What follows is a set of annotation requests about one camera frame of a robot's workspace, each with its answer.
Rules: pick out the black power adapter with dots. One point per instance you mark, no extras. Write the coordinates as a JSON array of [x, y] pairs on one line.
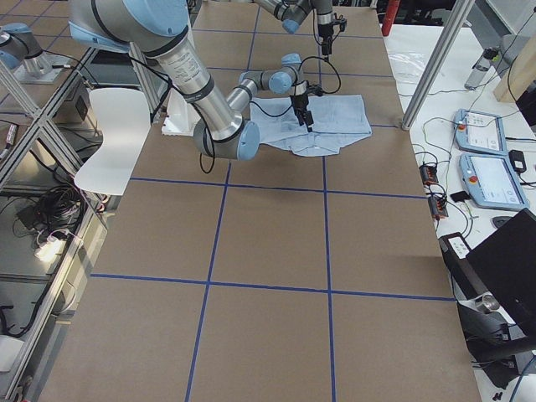
[[517, 161]]

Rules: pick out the aluminium frame post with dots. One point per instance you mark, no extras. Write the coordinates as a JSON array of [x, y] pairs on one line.
[[438, 56]]

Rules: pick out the white curved paper sheet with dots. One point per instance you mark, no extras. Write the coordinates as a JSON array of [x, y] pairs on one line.
[[123, 116]]

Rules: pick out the black laptop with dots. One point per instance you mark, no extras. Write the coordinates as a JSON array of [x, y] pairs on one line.
[[505, 263]]

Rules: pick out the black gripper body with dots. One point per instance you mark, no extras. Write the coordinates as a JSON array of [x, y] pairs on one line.
[[299, 103], [324, 32]]

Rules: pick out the blue teach pendant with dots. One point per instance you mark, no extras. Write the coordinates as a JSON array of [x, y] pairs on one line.
[[480, 132], [491, 182]]

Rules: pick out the clear plastic bag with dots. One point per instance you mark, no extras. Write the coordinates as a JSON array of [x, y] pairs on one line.
[[407, 66]]

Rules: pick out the lower blue teach pendant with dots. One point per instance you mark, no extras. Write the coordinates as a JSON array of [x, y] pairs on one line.
[[491, 182]]

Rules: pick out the upper blue teach pendant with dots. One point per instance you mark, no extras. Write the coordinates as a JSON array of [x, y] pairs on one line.
[[480, 132]]

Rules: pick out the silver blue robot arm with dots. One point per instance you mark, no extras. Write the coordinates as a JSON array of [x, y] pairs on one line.
[[160, 30], [293, 13]]

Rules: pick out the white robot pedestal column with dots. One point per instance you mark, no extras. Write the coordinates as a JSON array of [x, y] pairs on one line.
[[178, 117]]

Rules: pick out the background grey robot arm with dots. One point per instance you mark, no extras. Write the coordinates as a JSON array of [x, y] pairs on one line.
[[23, 55]]

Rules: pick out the red cylinder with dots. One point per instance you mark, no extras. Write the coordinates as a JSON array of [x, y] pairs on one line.
[[389, 17]]

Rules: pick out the black stand device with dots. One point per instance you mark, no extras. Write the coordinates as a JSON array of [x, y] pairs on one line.
[[501, 349]]

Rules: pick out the clear water bottle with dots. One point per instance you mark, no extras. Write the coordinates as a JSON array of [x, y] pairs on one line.
[[481, 67]]

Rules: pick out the light blue button-up shirt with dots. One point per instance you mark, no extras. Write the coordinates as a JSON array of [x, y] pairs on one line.
[[338, 121]]

